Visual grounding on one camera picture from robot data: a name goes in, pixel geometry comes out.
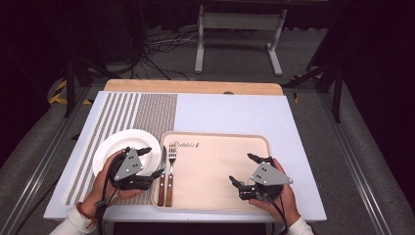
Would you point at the white metal frame stand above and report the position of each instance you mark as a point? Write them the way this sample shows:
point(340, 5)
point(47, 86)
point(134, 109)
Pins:
point(239, 21)

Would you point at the striped grey placemat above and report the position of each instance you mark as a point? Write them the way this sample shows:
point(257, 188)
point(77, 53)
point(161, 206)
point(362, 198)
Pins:
point(156, 111)

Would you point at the person's right hand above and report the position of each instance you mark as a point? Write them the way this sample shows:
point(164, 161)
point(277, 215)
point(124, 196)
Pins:
point(287, 202)

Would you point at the aluminium rail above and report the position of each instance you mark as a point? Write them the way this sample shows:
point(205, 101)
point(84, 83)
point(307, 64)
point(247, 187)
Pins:
point(36, 169)
point(355, 163)

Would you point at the white board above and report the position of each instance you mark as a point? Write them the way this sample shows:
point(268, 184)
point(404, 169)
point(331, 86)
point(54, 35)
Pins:
point(228, 111)

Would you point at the white ribbed plate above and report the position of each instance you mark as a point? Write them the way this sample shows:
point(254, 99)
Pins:
point(130, 138)

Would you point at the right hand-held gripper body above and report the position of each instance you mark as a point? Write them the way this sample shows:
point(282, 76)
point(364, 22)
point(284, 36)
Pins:
point(270, 176)

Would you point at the beige tray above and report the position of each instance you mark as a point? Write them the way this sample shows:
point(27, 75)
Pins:
point(208, 176)

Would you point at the person's left hand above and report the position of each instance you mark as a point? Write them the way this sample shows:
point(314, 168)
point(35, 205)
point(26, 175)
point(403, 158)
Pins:
point(101, 186)

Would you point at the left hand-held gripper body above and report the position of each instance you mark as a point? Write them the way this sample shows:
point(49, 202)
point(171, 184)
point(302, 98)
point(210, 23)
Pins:
point(129, 166)

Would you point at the wooden board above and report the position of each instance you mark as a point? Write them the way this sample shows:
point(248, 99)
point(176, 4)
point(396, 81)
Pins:
point(195, 86)

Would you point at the dark metal stand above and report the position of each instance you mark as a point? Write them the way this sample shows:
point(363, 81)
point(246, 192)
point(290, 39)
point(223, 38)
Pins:
point(336, 88)

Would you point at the black metal stand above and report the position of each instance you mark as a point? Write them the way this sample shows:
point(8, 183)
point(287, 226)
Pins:
point(70, 84)

